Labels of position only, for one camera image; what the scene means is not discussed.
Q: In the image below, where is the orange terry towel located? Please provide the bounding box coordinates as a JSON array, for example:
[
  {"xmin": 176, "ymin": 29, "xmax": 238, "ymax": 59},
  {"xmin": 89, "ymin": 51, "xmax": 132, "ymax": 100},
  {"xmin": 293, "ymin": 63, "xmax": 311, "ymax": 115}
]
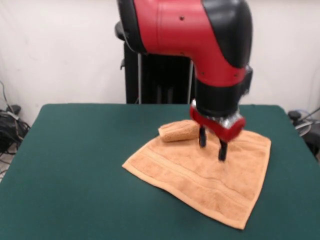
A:
[{"xmin": 121, "ymin": 119, "xmax": 272, "ymax": 230}]

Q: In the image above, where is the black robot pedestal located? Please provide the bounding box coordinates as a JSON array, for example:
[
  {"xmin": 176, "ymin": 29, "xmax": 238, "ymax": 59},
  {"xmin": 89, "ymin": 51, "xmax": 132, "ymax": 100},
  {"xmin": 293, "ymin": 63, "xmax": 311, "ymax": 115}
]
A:
[{"xmin": 114, "ymin": 21, "xmax": 198, "ymax": 105}]

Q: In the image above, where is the dark green table cloth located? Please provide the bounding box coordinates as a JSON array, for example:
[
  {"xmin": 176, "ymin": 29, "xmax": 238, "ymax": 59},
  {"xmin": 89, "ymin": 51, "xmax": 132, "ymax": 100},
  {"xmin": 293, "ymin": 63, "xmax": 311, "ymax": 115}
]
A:
[{"xmin": 0, "ymin": 103, "xmax": 320, "ymax": 240}]

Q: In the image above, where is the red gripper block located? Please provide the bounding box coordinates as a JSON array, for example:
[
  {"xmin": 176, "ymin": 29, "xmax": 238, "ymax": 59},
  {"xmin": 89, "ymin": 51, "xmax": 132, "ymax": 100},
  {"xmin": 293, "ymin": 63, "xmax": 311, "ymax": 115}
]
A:
[{"xmin": 189, "ymin": 104, "xmax": 247, "ymax": 162}]

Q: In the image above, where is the black cable tangle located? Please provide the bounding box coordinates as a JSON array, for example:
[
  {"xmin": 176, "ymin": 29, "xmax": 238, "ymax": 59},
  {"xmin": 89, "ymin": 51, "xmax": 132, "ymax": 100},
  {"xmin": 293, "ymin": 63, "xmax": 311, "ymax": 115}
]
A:
[
  {"xmin": 287, "ymin": 69, "xmax": 320, "ymax": 161},
  {"xmin": 0, "ymin": 79, "xmax": 31, "ymax": 176}
]

